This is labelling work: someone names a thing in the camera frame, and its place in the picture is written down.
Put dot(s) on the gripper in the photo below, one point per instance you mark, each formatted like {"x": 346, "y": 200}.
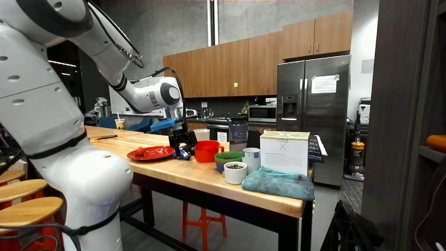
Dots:
{"x": 179, "y": 132}

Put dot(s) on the small blue object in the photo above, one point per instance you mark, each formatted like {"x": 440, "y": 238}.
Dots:
{"x": 184, "y": 155}

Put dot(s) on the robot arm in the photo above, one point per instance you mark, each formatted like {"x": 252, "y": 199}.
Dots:
{"x": 52, "y": 115}

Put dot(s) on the white cup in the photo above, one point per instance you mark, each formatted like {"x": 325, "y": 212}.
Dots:
{"x": 202, "y": 134}

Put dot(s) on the red plastic mug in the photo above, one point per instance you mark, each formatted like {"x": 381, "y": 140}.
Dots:
{"x": 205, "y": 151}

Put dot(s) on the red plate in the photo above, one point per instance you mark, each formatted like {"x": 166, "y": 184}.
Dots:
{"x": 153, "y": 153}

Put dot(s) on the dishwasher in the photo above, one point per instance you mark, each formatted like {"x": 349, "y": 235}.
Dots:
{"x": 217, "y": 132}

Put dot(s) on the small red and green food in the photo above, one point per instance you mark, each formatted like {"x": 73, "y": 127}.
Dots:
{"x": 140, "y": 152}

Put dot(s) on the row of blue chairs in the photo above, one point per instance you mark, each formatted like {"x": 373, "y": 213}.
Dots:
{"x": 141, "y": 125}

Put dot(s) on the green bowl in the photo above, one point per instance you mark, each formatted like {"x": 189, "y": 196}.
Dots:
{"x": 228, "y": 158}

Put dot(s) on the white ramekin with dark contents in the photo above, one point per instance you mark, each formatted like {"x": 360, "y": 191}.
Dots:
{"x": 235, "y": 174}

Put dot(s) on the drink cup with straw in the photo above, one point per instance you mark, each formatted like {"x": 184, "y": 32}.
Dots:
{"x": 120, "y": 124}

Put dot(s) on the white and blue mug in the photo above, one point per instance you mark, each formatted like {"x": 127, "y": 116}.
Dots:
{"x": 251, "y": 160}

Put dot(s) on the black and orange marker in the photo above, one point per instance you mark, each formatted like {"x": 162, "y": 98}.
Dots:
{"x": 102, "y": 137}

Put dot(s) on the orange metal stool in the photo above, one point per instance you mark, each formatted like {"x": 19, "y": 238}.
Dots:
{"x": 204, "y": 223}

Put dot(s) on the microwave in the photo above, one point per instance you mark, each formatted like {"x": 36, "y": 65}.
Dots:
{"x": 261, "y": 113}

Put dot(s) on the coffee machine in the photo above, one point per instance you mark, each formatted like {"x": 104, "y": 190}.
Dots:
{"x": 101, "y": 108}

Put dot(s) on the white cardboard box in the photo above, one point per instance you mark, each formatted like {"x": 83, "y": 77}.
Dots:
{"x": 284, "y": 153}

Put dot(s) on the teal towel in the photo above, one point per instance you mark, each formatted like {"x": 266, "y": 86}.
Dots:
{"x": 278, "y": 184}

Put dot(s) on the stainless steel refrigerator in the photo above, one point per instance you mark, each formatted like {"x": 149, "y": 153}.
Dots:
{"x": 324, "y": 122}

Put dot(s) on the paper sheet on refrigerator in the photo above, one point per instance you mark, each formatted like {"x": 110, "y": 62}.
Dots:
{"x": 324, "y": 84}

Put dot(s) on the row of wooden stools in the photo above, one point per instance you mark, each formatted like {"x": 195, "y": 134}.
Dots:
{"x": 24, "y": 209}

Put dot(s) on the upright vacuum cleaner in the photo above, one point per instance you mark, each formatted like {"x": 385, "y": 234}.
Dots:
{"x": 357, "y": 153}

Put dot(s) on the white printer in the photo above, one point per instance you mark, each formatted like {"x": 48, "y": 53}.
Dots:
{"x": 364, "y": 111}

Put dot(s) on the black bag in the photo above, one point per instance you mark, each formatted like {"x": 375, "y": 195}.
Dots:
{"x": 352, "y": 230}

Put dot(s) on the dark wooden shelf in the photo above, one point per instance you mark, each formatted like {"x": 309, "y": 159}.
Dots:
{"x": 393, "y": 104}

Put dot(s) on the orange object on shelf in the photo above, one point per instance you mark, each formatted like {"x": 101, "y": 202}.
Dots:
{"x": 437, "y": 142}

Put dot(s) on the row of wooden wall cabinets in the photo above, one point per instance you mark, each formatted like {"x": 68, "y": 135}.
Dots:
{"x": 251, "y": 66}

